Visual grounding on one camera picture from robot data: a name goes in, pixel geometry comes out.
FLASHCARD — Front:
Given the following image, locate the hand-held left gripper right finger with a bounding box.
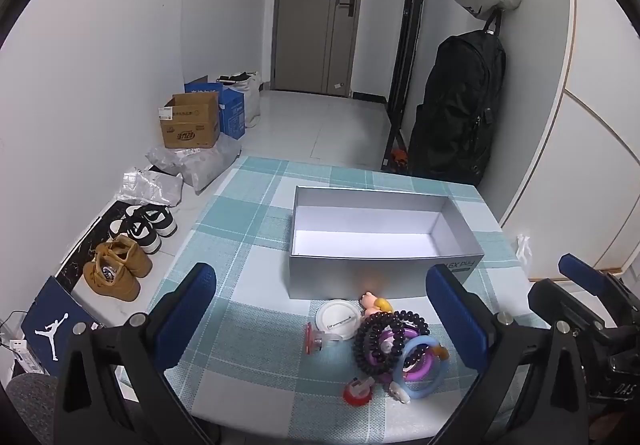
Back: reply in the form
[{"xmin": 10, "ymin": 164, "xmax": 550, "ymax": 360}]
[{"xmin": 425, "ymin": 265, "xmax": 591, "ymax": 445}]

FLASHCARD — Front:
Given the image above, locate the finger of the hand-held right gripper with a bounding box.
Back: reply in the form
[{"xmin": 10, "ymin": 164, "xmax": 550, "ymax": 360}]
[
  {"xmin": 527, "ymin": 279, "xmax": 608, "ymax": 341},
  {"xmin": 558, "ymin": 253, "xmax": 640, "ymax": 326}
]

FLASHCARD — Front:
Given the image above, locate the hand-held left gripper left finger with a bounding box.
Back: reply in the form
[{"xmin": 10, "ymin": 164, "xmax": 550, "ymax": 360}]
[{"xmin": 54, "ymin": 262, "xmax": 221, "ymax": 445}]

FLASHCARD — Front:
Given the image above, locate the purple bangle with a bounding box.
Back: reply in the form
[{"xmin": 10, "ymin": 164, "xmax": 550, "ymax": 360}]
[{"xmin": 372, "ymin": 325, "xmax": 436, "ymax": 383}]

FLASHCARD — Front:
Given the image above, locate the light blue ring bangle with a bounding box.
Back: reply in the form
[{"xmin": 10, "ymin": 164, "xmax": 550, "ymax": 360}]
[{"xmin": 392, "ymin": 335, "xmax": 448, "ymax": 398}]

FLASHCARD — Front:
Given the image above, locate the small cartoon figure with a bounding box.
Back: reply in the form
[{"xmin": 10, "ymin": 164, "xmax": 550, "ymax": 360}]
[{"xmin": 361, "ymin": 291, "xmax": 396, "ymax": 318}]

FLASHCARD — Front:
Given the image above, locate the black bead bracelet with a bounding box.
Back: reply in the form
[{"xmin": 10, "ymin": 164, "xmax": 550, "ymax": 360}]
[{"xmin": 352, "ymin": 309, "xmax": 431, "ymax": 376}]

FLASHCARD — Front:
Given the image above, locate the grey cardboard box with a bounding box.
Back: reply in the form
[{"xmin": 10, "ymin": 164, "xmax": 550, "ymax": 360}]
[{"xmin": 286, "ymin": 185, "xmax": 486, "ymax": 302}]

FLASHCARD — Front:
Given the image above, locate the tan boot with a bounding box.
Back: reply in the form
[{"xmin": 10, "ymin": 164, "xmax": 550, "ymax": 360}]
[
  {"xmin": 82, "ymin": 257, "xmax": 142, "ymax": 302},
  {"xmin": 95, "ymin": 235, "xmax": 153, "ymax": 278}
]

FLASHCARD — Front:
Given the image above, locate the black white sneaker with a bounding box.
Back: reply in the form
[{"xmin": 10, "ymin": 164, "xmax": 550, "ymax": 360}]
[
  {"xmin": 122, "ymin": 204, "xmax": 174, "ymax": 239},
  {"xmin": 109, "ymin": 212, "xmax": 163, "ymax": 255}
]

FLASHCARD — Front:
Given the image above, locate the teal checked tablecloth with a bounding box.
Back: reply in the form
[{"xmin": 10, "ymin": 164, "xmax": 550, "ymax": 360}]
[{"xmin": 117, "ymin": 156, "xmax": 551, "ymax": 445}]

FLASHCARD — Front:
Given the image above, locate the navy shoe box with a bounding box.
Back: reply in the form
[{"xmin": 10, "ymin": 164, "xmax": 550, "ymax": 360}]
[{"xmin": 21, "ymin": 275, "xmax": 101, "ymax": 378}]

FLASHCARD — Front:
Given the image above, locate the silver plastic parcel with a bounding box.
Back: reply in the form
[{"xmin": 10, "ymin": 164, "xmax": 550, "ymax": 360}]
[{"xmin": 116, "ymin": 167, "xmax": 185, "ymax": 208}]

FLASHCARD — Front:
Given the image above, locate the white power strip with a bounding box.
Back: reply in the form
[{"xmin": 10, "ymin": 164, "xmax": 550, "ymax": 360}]
[{"xmin": 7, "ymin": 337, "xmax": 46, "ymax": 376}]

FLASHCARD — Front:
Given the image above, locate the white cabinet with wooden trim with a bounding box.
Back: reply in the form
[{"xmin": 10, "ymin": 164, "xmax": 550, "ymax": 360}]
[{"xmin": 500, "ymin": 0, "xmax": 640, "ymax": 276}]

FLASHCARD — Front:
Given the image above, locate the grey chair seat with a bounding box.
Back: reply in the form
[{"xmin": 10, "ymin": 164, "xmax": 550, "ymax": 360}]
[{"xmin": 5, "ymin": 372, "xmax": 61, "ymax": 445}]

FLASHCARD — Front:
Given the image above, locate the brown cardboard box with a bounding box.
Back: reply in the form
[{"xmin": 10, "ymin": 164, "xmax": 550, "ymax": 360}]
[{"xmin": 159, "ymin": 91, "xmax": 222, "ymax": 149}]

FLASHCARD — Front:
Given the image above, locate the black backpack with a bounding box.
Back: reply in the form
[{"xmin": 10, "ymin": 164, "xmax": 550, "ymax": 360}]
[{"xmin": 407, "ymin": 10, "xmax": 507, "ymax": 188}]

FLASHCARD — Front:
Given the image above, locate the blue cardboard box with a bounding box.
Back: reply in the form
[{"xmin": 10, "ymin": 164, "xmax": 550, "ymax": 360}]
[{"xmin": 185, "ymin": 82, "xmax": 246, "ymax": 140}]

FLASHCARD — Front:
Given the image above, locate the white tote bag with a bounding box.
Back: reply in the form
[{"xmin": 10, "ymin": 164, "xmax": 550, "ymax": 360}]
[{"xmin": 216, "ymin": 71, "xmax": 262, "ymax": 128}]

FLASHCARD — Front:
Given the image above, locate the black metal rack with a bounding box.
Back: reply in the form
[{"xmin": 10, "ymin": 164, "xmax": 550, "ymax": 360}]
[{"xmin": 382, "ymin": 0, "xmax": 433, "ymax": 173}]

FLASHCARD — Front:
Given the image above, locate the grey brown door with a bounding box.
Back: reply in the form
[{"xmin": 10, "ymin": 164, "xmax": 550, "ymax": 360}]
[{"xmin": 271, "ymin": 0, "xmax": 370, "ymax": 98}]

